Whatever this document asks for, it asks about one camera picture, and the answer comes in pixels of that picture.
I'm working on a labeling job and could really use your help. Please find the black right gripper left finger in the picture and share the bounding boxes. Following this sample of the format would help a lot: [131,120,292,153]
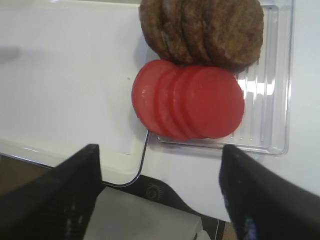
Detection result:
[0,144,102,240]

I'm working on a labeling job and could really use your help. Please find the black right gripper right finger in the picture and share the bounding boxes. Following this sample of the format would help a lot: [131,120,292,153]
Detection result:
[219,144,320,240]

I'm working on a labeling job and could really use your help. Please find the grey box under table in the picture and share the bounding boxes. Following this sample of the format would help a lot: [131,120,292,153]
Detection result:
[84,187,203,240]

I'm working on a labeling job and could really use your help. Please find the red tomato slice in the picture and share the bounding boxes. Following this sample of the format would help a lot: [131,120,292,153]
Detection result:
[153,68,188,141]
[169,65,205,139]
[131,59,175,135]
[182,67,245,139]

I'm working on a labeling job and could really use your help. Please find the clear bin with patties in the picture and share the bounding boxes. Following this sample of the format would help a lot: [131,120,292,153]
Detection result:
[156,0,295,156]

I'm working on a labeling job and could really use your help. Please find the white metal baking tray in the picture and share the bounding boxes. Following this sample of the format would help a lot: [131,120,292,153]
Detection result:
[0,0,150,187]

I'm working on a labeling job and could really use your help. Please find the brown beef patty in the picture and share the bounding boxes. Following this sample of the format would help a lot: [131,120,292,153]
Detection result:
[161,0,194,65]
[138,0,174,62]
[181,0,214,66]
[202,0,264,72]

